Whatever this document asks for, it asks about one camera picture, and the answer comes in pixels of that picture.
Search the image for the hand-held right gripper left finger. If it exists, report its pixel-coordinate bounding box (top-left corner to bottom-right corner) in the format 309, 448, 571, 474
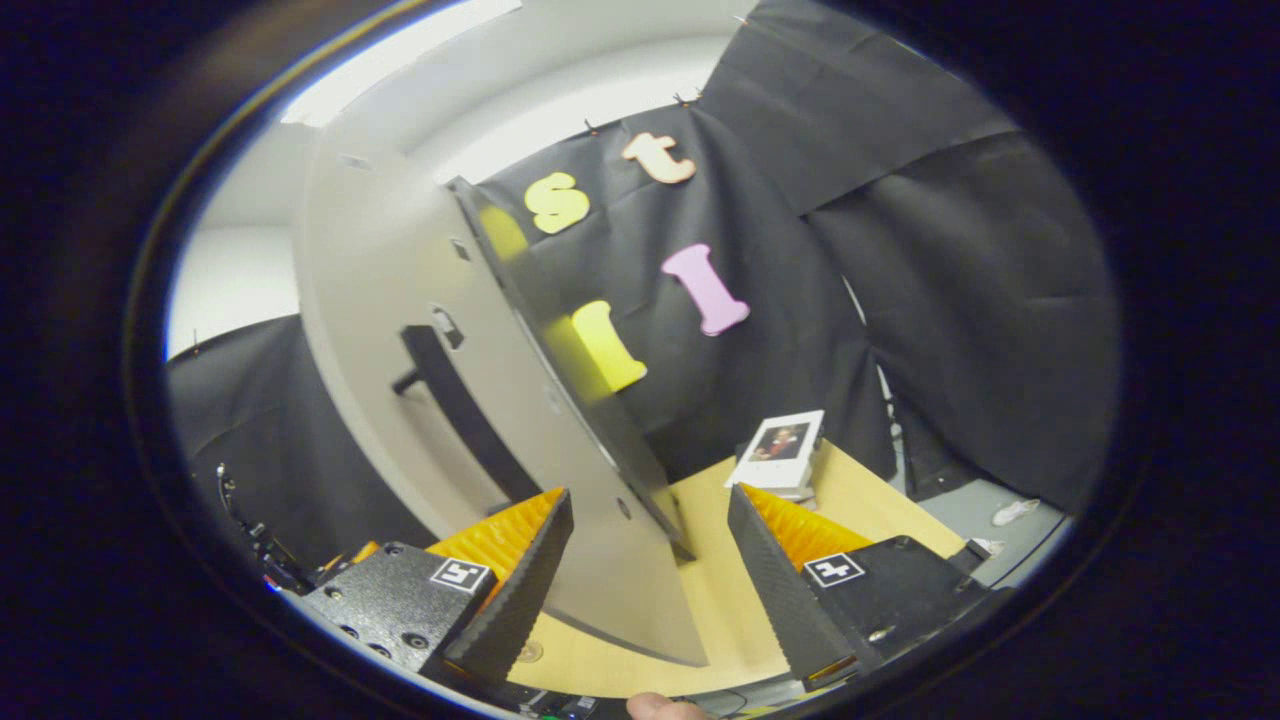
300, 487, 576, 691

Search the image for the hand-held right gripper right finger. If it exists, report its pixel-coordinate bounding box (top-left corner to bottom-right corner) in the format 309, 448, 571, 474
727, 483, 1001, 693

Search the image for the black door handle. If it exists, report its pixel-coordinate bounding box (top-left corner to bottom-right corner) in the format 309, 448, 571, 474
392, 325, 546, 506

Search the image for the grey cabinet door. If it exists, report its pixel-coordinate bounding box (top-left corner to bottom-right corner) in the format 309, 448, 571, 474
295, 125, 711, 669

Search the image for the white photo booklet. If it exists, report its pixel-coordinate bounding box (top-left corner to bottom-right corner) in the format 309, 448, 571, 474
725, 409, 827, 493

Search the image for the black backdrop cloth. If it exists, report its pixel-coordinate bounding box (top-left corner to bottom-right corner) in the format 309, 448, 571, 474
168, 0, 1121, 581

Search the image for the ceiling light panel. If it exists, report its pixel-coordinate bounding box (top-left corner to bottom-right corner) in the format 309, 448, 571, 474
280, 0, 523, 129

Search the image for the black floor cable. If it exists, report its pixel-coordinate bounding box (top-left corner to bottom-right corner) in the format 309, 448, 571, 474
1000, 515, 1073, 591

